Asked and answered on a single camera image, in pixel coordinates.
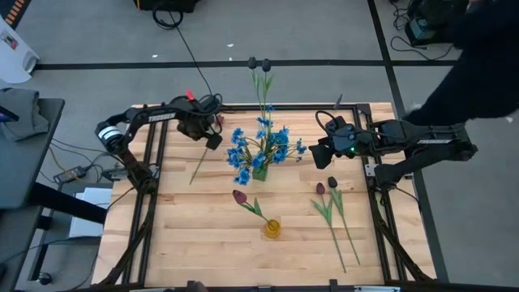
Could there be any green square glass vase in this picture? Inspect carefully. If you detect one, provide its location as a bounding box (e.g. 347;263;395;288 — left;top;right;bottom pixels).
251;164;270;183

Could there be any dark side desk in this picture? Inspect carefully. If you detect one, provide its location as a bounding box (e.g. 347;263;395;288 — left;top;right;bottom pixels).
0;97;66;210

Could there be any red artificial tulip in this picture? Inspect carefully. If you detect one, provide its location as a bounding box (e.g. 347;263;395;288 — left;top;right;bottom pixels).
231;189;271;223
310;182;348;274

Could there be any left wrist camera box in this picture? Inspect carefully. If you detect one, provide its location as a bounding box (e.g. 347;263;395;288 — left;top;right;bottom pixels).
198;95;222;114

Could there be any person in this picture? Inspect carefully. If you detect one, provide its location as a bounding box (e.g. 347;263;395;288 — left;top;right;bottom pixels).
401;0;519;127

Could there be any black floor cable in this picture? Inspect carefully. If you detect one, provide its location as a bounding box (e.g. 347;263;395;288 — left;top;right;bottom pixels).
152;2;216;98

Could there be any black power adapter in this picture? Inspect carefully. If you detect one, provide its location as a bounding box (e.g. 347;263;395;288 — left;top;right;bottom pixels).
52;165;88;184

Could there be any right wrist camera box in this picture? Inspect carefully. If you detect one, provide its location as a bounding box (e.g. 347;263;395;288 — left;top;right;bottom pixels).
324;115;348;131

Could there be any yellow ribbed glass vase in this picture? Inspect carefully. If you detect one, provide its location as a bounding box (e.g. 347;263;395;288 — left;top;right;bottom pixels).
263;217;282;239

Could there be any black equipment base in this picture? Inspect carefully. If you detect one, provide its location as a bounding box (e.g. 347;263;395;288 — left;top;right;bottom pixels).
133;0;202;13

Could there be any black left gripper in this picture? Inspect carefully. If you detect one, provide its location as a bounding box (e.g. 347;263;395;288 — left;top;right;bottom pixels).
176;103;224;151

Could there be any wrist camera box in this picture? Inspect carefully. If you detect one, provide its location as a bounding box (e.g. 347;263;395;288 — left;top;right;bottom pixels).
198;95;222;114
324;115;348;131

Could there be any dark artificial tulip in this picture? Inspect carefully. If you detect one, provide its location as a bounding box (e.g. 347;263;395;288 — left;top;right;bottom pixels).
327;175;362;267
259;58;275;118
247;56;267;118

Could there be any white box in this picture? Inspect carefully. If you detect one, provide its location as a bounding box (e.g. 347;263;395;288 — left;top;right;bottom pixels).
68;187;114;238

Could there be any black desk beam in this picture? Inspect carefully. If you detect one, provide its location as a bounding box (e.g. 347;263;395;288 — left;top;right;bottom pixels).
28;182;109;225

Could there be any black equipment case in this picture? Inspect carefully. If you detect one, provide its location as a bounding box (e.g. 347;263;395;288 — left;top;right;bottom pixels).
405;0;463;46

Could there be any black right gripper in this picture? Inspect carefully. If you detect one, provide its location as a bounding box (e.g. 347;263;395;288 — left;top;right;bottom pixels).
308;123;368;170

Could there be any grey cloth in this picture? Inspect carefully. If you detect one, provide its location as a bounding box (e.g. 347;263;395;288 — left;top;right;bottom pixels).
0;88;49;142

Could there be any black aluminium table frame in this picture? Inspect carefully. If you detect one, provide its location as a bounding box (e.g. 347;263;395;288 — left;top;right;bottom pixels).
92;103;437;292

